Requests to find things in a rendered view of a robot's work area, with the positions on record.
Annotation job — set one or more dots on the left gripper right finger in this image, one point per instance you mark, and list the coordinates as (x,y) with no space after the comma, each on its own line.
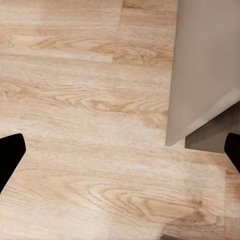
(232,149)

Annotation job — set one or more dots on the dishwasher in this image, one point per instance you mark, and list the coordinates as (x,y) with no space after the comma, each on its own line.
(211,136)

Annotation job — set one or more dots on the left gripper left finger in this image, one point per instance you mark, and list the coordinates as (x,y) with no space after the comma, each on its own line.
(12,149)

